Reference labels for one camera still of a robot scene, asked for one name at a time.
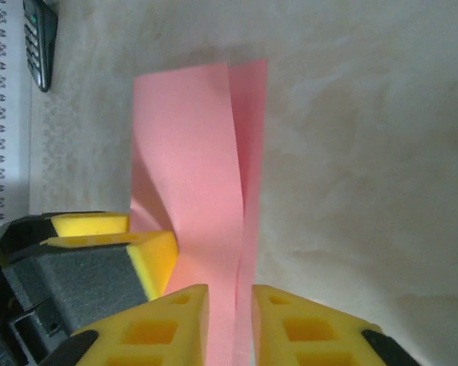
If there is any pink cloth square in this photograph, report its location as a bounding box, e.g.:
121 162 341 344
129 57 269 366

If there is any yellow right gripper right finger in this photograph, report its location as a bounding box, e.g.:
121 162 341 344
250 284 423 366

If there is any black desk calculator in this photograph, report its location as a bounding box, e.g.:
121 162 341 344
21 0 59 93

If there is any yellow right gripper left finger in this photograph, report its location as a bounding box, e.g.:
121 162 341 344
37 284 211 366

